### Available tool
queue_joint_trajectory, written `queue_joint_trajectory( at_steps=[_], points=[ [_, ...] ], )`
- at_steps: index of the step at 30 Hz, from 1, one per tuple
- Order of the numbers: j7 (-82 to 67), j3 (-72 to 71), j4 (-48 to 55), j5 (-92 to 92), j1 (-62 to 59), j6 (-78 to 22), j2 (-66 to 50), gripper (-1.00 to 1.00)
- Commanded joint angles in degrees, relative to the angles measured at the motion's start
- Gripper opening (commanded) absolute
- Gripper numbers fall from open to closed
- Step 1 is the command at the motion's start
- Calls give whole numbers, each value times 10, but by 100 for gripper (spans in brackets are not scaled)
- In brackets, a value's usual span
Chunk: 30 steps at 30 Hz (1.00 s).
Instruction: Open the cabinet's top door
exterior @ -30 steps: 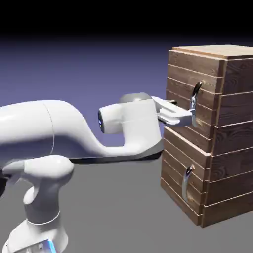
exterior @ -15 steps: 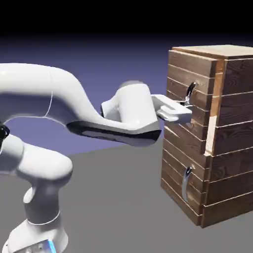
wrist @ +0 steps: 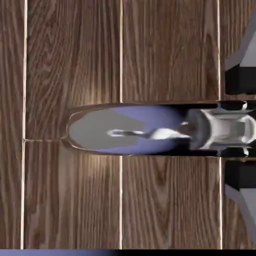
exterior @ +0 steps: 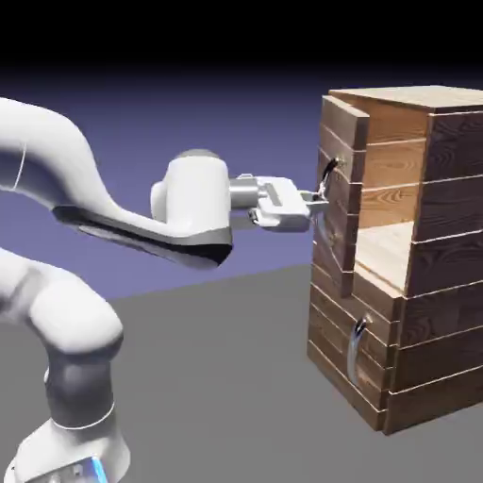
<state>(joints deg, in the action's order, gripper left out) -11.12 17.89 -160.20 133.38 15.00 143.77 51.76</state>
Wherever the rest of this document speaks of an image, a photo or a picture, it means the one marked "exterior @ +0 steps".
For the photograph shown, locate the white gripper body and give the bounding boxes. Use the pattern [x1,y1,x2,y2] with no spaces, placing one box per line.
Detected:
[255,175,315,233]

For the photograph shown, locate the curved metal handle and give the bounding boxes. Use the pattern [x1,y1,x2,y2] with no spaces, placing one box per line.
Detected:
[346,314,374,387]
[314,156,349,243]

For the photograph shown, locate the tall wooden cabinet door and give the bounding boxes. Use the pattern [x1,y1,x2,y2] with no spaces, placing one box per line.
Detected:
[311,94,372,300]

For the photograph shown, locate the short wooden cabinet door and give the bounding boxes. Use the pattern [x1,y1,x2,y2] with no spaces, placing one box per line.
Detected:
[306,262,404,436]

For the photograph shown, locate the wooden cabinet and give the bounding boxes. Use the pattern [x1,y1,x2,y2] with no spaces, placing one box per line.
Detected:
[306,85,483,438]

